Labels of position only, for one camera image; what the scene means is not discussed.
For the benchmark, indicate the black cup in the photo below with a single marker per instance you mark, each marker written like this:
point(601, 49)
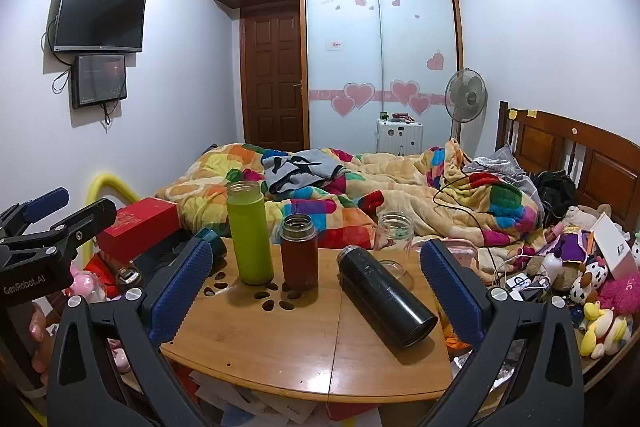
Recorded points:
point(385, 302)

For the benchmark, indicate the red box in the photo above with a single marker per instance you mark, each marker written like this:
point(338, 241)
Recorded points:
point(140, 227)

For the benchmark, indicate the wooden bed headboard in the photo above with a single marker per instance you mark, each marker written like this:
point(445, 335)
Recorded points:
point(600, 162)

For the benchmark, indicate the red item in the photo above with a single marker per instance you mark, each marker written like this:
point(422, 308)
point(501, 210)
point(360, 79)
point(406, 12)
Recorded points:
point(402, 117)

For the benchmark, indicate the black bag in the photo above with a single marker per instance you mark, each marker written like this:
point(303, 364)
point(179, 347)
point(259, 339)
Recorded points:
point(555, 194)

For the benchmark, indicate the brown teddy bear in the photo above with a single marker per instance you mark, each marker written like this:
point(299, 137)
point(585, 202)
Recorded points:
point(565, 274)

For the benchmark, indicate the brown wooden door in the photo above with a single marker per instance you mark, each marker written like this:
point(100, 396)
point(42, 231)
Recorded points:
point(274, 77)

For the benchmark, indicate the yellow tube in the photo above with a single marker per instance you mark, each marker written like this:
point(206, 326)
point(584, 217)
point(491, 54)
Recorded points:
point(112, 183)

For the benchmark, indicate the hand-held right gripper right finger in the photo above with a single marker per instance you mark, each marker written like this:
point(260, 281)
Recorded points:
point(450, 294)

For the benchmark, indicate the black wall television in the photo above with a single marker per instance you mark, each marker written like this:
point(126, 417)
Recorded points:
point(100, 14)

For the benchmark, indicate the black spotted white plush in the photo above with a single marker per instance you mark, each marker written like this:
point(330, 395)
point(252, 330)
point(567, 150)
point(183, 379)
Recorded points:
point(590, 279)

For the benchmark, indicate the grey garment with black print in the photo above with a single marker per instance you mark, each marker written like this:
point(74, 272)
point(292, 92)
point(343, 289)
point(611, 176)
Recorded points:
point(300, 169)

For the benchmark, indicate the brown cup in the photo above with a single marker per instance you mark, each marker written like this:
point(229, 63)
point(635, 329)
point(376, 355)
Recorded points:
point(299, 257)

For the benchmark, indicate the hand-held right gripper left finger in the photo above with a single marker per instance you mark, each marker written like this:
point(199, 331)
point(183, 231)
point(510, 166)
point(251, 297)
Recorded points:
point(179, 294)

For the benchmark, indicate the person's left hand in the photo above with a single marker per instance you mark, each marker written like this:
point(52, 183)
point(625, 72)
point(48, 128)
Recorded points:
point(41, 332)

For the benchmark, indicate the colourful patchwork blanket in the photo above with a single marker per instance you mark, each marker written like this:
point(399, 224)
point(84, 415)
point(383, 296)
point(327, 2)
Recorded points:
point(400, 197)

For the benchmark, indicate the white and pink box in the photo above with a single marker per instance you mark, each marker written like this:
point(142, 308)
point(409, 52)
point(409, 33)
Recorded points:
point(615, 247)

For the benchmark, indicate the wardrobe with heart stickers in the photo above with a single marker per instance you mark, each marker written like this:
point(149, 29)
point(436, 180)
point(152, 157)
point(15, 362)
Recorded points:
point(380, 57)

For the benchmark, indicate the yellow plush toy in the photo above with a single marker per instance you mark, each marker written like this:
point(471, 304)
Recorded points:
point(602, 332)

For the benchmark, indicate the small black monitor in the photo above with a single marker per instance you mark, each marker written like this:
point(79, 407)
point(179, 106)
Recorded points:
point(98, 79)

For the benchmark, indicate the white suitcase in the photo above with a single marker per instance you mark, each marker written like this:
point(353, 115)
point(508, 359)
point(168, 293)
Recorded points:
point(400, 138)

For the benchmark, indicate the grey cloth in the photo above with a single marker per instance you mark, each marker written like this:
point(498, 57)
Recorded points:
point(505, 167)

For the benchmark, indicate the clear glass cup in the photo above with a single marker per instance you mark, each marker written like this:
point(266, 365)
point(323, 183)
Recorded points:
point(395, 232)

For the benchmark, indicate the white chargers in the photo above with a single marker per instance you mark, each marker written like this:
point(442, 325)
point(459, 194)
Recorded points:
point(525, 287)

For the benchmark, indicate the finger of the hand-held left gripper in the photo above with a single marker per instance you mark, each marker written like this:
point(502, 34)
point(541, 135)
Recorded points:
point(46, 202)
point(87, 217)

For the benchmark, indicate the small white bottle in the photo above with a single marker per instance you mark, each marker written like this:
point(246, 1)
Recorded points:
point(551, 264)

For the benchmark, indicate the green cup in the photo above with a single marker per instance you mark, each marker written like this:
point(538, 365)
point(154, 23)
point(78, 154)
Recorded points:
point(249, 237)

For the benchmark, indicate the purple doll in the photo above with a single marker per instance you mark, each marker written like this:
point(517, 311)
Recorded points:
point(570, 242)

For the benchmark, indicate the standing fan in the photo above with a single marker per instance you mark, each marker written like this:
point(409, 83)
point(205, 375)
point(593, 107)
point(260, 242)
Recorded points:
point(466, 96)

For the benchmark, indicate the pink plastic container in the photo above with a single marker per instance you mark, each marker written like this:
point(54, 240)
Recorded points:
point(462, 257)

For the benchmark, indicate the teal container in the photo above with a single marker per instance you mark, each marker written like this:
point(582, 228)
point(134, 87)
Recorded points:
point(217, 239)

